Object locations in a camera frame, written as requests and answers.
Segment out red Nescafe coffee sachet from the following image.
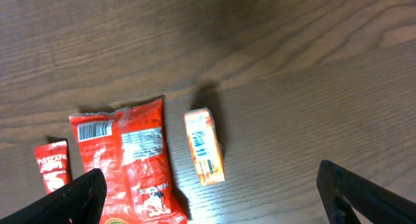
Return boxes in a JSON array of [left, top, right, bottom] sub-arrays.
[[34, 141, 72, 194]]

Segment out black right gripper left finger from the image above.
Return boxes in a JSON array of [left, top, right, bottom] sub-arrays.
[[1, 168, 107, 224]]

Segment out small orange carton box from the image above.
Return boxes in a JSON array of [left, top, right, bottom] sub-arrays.
[[184, 108, 225, 186]]

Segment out red snack bag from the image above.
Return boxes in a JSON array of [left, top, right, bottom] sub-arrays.
[[70, 99, 187, 224]]

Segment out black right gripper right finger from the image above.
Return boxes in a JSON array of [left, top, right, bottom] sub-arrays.
[[317, 160, 415, 224]]

